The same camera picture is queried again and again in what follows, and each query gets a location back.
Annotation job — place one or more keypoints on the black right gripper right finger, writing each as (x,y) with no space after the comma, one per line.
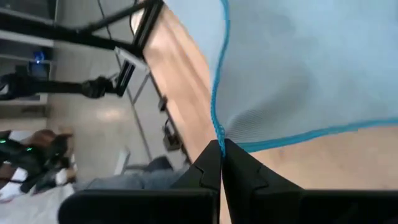
(280,205)

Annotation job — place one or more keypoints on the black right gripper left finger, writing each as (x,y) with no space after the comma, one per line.
(140,208)

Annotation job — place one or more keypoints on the blue microfiber towel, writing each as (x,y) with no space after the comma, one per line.
(295,62)

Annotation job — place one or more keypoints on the person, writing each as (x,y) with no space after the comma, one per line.
(140,182)

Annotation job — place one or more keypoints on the black table edge mount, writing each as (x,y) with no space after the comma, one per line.
(172,138)

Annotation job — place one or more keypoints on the silver table edge bracket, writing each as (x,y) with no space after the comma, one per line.
(132,59)

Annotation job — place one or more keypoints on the black metal table frame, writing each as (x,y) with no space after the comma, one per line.
(146,28)

